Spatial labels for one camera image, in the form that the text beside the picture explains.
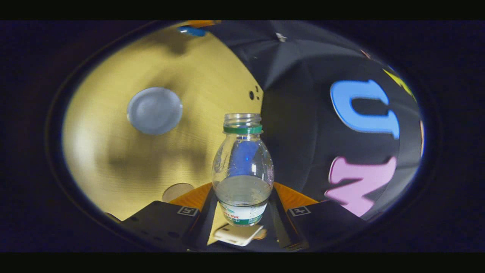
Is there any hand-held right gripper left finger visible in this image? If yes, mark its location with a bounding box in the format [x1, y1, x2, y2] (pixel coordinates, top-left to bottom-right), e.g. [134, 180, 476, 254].
[120, 182, 219, 251]

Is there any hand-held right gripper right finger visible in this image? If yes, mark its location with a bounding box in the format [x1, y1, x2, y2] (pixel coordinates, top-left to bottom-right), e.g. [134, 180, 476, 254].
[268, 182, 367, 251]

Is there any teal teacup lid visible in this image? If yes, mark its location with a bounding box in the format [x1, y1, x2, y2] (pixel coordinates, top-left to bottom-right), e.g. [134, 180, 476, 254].
[178, 26, 207, 38]

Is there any round cork coaster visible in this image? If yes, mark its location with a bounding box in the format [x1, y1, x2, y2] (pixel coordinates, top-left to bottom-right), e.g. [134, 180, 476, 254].
[162, 183, 195, 203]

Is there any clear plastic water bottle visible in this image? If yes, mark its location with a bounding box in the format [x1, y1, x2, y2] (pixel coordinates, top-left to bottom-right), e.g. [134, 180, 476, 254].
[211, 113, 275, 227]

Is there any dark green teacup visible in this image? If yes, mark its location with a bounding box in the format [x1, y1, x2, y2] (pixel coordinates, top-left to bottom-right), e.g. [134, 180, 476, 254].
[127, 87, 183, 136]

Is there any white toaster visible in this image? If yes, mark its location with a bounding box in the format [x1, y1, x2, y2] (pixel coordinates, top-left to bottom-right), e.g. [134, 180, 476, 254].
[213, 224, 264, 247]

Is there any black backdrop cloth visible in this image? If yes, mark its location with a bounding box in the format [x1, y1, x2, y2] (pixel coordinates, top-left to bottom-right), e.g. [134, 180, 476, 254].
[205, 21, 424, 221]

